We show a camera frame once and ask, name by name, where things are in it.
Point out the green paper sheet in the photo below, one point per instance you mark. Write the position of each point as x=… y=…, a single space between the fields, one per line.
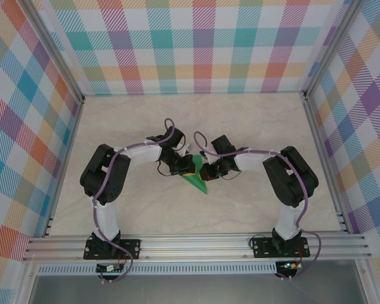
x=198 y=183

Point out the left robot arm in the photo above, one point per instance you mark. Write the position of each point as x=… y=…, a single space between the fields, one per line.
x=104 y=180

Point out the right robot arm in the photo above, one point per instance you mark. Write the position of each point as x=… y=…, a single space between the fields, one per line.
x=291 y=177

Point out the grey metal panel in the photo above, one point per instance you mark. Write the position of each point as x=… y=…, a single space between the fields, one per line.
x=193 y=291

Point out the small circuit board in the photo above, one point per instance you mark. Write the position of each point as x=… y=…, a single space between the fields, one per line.
x=289 y=265
x=107 y=269

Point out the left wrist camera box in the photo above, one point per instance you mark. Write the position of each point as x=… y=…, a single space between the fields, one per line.
x=186 y=149

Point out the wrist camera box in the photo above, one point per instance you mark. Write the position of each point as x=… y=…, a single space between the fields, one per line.
x=213 y=147
x=186 y=149

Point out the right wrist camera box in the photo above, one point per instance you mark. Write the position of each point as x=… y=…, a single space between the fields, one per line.
x=213 y=147

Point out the aluminium mounting rail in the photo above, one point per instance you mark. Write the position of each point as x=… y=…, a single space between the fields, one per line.
x=193 y=245

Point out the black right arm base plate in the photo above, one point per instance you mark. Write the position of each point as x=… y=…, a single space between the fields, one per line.
x=263 y=247

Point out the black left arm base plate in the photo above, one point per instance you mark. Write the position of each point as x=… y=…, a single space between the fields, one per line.
x=131 y=247

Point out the aluminium side rail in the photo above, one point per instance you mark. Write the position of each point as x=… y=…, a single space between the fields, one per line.
x=65 y=161
x=320 y=142

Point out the aluminium frame post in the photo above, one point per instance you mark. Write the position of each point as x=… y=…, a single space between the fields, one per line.
x=330 y=47
x=61 y=54
x=25 y=285
x=365 y=282

